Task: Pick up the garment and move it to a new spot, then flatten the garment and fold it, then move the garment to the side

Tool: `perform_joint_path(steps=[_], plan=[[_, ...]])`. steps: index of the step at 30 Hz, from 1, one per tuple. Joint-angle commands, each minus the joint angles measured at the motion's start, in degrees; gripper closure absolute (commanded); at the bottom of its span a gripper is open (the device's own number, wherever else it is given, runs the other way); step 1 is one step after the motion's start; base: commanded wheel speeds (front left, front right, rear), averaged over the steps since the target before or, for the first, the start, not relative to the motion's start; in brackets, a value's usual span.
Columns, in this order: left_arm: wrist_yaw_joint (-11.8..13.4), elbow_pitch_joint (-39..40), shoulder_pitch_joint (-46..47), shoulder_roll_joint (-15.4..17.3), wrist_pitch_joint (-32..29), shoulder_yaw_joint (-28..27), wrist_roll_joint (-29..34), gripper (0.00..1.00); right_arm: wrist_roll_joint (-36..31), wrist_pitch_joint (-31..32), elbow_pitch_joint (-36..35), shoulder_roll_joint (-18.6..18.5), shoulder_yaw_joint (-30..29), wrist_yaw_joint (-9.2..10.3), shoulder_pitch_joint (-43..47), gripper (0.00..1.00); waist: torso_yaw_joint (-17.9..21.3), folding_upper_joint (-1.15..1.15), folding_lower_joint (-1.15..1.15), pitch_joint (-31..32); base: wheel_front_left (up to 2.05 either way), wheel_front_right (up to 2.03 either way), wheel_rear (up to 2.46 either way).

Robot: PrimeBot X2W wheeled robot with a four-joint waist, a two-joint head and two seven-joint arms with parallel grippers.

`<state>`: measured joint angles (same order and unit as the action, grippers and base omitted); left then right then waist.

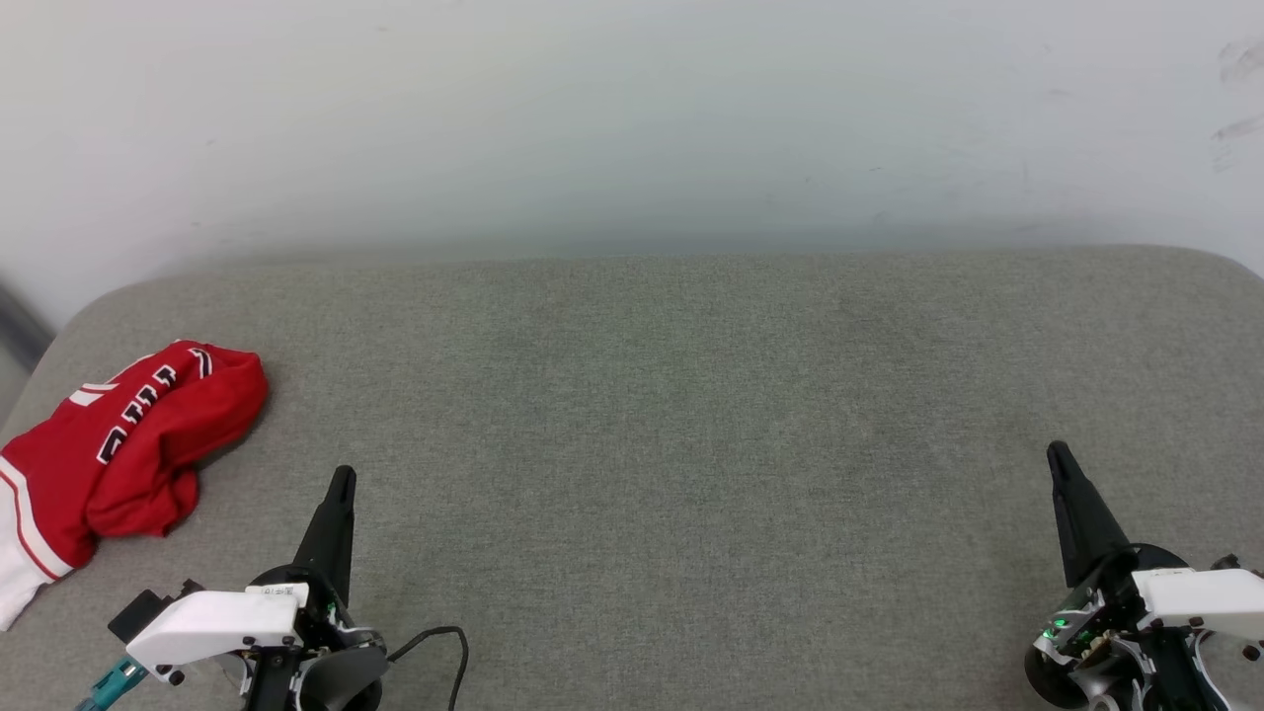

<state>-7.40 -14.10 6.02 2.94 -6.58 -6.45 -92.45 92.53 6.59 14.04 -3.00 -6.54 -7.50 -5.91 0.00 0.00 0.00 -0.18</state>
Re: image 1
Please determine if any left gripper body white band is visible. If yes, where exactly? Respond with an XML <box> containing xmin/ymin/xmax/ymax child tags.
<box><xmin>240</xmin><ymin>563</ymin><xmax>388</xmax><ymax>711</ymax></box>

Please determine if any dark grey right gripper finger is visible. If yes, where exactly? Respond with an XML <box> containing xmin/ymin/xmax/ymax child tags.
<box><xmin>1046</xmin><ymin>440</ymin><xmax>1137</xmax><ymax>590</ymax></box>

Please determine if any teal plug camera cable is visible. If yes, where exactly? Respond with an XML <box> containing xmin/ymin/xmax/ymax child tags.
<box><xmin>74</xmin><ymin>657</ymin><xmax>149</xmax><ymax>711</ymax></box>

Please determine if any thin black cable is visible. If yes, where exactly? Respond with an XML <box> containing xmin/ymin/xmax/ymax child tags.
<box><xmin>385</xmin><ymin>625</ymin><xmax>470</xmax><ymax>711</ymax></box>

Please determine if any red and white basketball jersey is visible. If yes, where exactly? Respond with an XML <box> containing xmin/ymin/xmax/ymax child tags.
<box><xmin>0</xmin><ymin>340</ymin><xmax>270</xmax><ymax>633</ymax></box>

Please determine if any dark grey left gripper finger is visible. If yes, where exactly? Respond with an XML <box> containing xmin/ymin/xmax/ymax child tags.
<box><xmin>291</xmin><ymin>465</ymin><xmax>357</xmax><ymax>605</ymax></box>

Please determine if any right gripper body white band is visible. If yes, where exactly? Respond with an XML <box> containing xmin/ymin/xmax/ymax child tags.
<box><xmin>1023</xmin><ymin>541</ymin><xmax>1221</xmax><ymax>711</ymax></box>

